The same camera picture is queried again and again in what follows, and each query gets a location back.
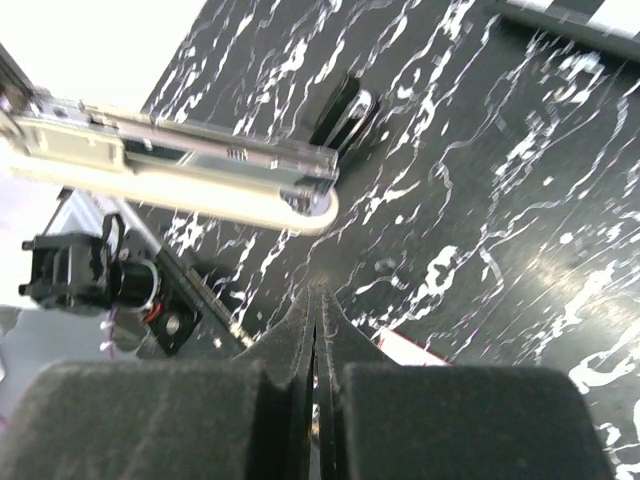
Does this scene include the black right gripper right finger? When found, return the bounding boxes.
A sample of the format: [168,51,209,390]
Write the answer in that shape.
[315,289,613,479]

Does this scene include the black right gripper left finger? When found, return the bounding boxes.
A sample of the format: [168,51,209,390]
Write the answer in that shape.
[1,289,315,479]

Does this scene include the black silver stapler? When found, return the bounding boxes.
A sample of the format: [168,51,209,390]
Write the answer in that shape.
[1,94,339,235]

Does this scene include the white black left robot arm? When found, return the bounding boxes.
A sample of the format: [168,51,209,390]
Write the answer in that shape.
[1,212,168,322]

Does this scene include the red white staple box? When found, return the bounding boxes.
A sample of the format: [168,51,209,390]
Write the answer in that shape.
[376,328,447,366]

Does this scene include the black marker pen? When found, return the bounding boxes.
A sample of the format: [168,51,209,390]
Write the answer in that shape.
[308,73,380,157]

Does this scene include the black white chessboard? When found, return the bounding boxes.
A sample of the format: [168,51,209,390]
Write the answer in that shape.
[486,0,639,62]

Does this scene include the aluminium rail frame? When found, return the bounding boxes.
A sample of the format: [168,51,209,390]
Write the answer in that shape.
[0,45,49,114]

